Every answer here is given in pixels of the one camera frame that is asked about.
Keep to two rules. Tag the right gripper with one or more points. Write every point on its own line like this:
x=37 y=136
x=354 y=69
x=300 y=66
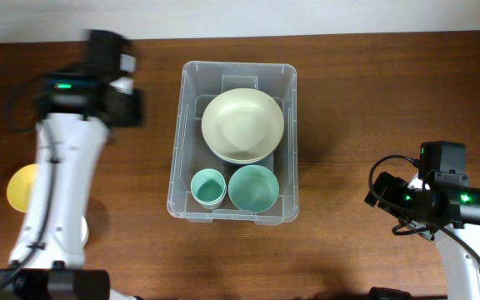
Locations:
x=396 y=187

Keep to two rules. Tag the white bowl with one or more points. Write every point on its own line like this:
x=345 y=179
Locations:
x=84 y=231

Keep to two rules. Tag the beige bowl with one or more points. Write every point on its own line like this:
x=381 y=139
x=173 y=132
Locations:
x=243 y=117
x=242 y=155

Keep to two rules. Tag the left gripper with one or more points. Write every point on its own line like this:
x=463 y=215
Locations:
x=136 y=117

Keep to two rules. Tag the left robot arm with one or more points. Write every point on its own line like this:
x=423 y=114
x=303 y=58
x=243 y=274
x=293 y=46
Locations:
x=77 y=108

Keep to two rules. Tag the clear plastic storage bin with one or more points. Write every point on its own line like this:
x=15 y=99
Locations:
x=201 y=83

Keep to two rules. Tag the mint green cup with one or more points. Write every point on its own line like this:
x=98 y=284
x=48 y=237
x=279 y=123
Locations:
x=208 y=183

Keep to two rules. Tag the mint green bowl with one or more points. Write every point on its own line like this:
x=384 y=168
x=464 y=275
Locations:
x=253 y=188

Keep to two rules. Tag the yellow bowl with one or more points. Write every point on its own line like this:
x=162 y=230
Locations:
x=20 y=186

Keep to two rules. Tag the grey cup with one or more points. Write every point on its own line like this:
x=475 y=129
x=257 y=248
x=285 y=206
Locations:
x=210 y=203

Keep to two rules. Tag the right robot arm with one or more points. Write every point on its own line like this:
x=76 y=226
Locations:
x=439 y=205

